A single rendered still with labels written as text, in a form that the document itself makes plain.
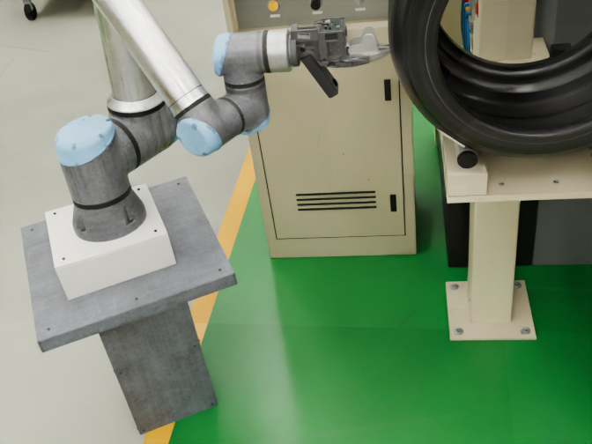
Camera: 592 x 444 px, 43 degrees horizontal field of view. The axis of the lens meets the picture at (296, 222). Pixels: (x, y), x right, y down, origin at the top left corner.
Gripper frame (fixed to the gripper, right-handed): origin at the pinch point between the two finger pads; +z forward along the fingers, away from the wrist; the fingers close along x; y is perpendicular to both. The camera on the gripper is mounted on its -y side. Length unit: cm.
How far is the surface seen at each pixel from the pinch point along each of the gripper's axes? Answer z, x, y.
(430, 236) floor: 11, 74, -113
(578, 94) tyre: 42.7, 10.6, -18.4
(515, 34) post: 30.6, 28.3, -11.0
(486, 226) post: 26, 28, -71
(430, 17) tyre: 8.6, -12.6, 12.8
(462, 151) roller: 15.4, -7.7, -20.6
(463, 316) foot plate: 21, 31, -111
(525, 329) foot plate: 39, 24, -110
